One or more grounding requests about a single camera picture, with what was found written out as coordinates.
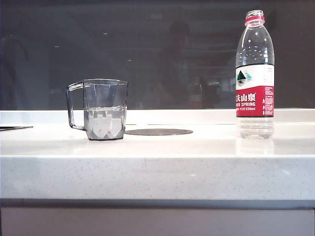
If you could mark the black flat cooktop panel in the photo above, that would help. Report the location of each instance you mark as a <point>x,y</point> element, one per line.
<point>14,128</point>

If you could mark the black round flat disc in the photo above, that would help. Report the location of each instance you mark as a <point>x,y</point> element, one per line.
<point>158,132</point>

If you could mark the clear red-label water bottle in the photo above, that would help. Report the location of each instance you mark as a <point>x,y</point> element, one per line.
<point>254,98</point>

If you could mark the grey cabinet drawer front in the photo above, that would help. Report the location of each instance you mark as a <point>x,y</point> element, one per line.
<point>157,222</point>

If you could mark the transparent grey plastic mug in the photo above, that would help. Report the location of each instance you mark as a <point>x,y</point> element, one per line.
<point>105,110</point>

